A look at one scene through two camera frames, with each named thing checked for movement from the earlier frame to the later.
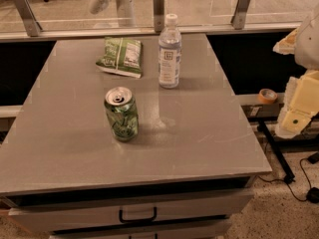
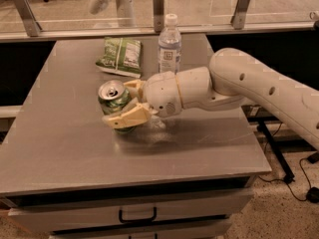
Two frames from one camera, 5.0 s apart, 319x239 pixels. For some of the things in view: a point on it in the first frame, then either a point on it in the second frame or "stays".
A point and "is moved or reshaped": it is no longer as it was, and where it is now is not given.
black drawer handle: (124, 220) stays
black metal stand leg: (289, 177) stays
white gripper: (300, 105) -> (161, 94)
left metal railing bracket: (27, 14) stays
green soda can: (123, 115) is moved or reshaped
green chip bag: (122, 56) stays
